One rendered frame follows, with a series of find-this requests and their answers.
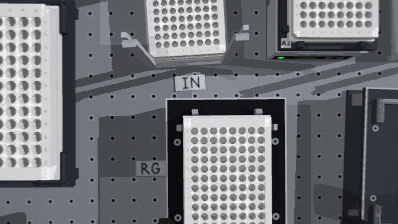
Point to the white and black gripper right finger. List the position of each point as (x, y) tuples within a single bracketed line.
[(353, 220)]

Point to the grey rg label plate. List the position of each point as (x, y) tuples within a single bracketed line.
[(151, 168)]

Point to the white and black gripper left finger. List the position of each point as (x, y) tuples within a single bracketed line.
[(165, 221)]

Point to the grey perforated base plate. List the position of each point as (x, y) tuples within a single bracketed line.
[(121, 117)]

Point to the dark grey rectangular nest plate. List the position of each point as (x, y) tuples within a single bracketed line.
[(377, 167)]

